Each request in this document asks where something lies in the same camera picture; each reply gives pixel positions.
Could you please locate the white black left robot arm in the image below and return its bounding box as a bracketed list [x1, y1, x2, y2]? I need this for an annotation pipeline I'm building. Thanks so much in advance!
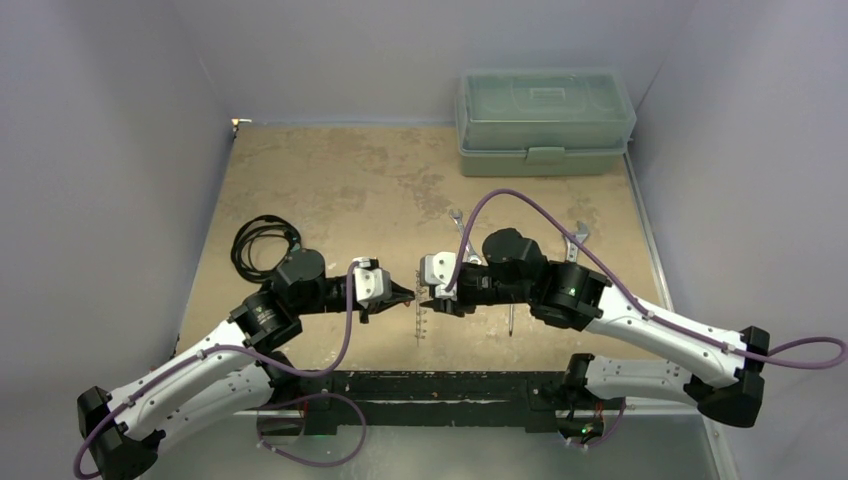
[73, 248, 415, 479]

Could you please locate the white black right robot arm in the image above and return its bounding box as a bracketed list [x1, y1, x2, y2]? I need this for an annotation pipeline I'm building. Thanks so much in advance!
[419, 228, 770, 428]

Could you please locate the small silver open-end wrench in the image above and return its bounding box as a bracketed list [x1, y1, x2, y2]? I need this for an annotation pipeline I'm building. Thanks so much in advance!
[448, 209, 482, 265]

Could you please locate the green translucent plastic toolbox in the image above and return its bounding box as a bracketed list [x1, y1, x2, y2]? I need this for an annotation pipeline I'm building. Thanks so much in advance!
[455, 67, 637, 177]

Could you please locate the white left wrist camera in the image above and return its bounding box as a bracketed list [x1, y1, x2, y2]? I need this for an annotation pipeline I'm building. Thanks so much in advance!
[353, 257, 391, 309]

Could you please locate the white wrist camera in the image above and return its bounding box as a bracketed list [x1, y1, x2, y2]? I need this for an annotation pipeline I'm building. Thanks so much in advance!
[419, 252, 457, 300]
[353, 257, 391, 309]

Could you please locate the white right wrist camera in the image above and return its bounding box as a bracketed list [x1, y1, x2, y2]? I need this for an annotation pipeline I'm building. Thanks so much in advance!
[419, 252, 457, 300]

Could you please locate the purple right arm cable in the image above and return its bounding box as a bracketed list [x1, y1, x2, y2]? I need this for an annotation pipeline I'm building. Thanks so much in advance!
[442, 189, 848, 371]

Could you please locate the coiled black cable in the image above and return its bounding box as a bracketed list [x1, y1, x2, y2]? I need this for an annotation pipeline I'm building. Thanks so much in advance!
[230, 214, 303, 284]

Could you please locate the adjustable wrench red handle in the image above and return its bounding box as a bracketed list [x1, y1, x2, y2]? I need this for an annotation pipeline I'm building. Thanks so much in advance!
[563, 221, 590, 263]

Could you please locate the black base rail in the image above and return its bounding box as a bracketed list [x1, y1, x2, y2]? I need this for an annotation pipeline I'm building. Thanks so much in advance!
[291, 371, 594, 435]

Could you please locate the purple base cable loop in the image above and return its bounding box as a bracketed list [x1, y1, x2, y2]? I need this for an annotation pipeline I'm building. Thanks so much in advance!
[255, 392, 368, 469]

